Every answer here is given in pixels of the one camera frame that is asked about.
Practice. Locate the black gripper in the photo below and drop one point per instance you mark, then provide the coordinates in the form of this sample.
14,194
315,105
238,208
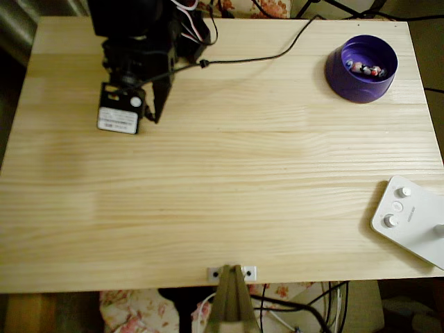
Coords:
162,93

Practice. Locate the colourful candy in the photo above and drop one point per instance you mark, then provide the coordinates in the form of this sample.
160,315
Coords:
366,70

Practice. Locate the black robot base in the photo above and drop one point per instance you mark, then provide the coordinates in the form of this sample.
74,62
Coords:
194,52

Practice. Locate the purple plastic bowl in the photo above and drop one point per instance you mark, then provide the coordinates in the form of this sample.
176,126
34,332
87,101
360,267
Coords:
360,93

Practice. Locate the floral cushion with red flowers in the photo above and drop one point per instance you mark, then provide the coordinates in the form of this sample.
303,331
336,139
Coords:
270,7

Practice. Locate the grey fabric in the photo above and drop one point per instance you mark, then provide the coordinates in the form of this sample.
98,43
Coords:
21,27

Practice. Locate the black tripod stand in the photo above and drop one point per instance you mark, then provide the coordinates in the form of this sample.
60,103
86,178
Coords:
333,3

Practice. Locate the floral cloth with pink roses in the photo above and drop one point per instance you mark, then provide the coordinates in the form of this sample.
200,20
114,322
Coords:
132,312

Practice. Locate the white lamp base with knobs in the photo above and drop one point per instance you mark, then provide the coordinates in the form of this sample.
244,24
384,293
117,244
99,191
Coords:
409,222

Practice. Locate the grey metal bracket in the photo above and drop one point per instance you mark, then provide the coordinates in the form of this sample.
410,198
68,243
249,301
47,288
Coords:
250,273

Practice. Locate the table clamp with bracket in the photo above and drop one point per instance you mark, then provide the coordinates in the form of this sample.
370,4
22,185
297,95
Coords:
230,305

